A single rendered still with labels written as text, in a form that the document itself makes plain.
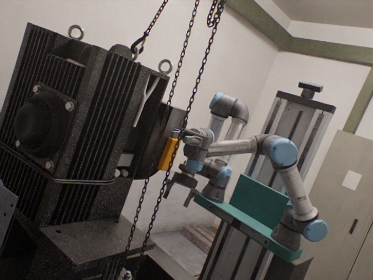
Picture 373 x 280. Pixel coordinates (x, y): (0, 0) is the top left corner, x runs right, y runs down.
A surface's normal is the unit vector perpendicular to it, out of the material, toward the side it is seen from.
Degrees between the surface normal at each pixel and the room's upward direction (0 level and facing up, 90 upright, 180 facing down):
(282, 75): 90
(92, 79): 90
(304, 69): 90
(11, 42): 90
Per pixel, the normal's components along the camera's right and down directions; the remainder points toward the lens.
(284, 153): 0.09, 0.06
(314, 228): 0.20, 0.29
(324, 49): -0.65, -0.15
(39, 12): 0.68, 0.34
